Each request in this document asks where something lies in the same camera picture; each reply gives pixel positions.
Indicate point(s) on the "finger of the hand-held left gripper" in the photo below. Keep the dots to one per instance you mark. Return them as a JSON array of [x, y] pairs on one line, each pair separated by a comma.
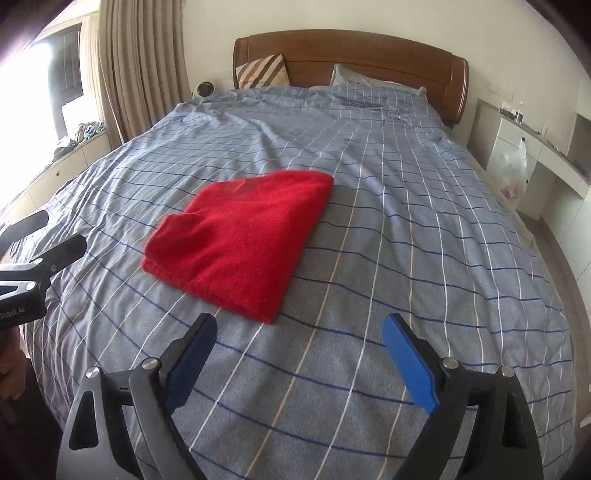
[[60, 254], [27, 226]]

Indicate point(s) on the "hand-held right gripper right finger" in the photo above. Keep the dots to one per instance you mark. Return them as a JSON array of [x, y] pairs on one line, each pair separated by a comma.
[[411, 360]]

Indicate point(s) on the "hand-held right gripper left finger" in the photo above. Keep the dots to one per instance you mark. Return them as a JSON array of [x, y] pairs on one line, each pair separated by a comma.
[[194, 364]]

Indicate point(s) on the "red knitted sweater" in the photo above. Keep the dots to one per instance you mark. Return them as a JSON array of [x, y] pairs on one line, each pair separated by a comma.
[[249, 230]]

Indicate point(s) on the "person's left forearm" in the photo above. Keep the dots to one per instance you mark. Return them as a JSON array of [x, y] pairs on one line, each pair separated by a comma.
[[11, 369]]

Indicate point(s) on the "dark clothes heap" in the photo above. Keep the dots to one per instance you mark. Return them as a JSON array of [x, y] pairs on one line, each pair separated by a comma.
[[64, 150]]

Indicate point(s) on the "pile of colourful clothes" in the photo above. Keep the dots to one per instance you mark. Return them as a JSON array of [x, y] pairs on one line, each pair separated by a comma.
[[87, 131]]

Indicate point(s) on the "white window-side cabinet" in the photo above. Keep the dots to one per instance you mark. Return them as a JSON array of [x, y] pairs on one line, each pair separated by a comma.
[[55, 175]]

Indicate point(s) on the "grey-blue checked bed blanket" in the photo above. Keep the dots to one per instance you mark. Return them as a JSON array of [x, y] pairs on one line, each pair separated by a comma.
[[392, 254]]

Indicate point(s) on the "window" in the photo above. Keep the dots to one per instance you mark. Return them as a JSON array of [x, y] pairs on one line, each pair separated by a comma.
[[62, 83]]

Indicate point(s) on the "beige curtain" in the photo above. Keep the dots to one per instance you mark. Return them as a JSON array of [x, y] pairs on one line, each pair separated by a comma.
[[138, 69]]

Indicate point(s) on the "clear plastic bag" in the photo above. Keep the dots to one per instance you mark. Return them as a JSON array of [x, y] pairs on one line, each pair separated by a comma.
[[513, 173]]

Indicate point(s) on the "small round device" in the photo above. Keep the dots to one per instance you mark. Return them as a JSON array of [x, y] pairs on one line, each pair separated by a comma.
[[204, 88]]

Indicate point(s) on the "white built-in desk unit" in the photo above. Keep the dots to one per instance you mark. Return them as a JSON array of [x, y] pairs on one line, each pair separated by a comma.
[[554, 184]]

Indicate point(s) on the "small bottle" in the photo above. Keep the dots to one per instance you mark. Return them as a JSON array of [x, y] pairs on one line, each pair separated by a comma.
[[522, 113]]

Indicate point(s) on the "striped cushion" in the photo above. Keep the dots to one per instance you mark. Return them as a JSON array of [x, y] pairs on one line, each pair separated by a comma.
[[261, 71]]

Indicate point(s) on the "grey pillow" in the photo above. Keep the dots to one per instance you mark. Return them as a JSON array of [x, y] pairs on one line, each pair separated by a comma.
[[364, 78]]

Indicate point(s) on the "brown wooden headboard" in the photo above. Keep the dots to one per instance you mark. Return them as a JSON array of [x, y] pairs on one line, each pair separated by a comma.
[[369, 60]]

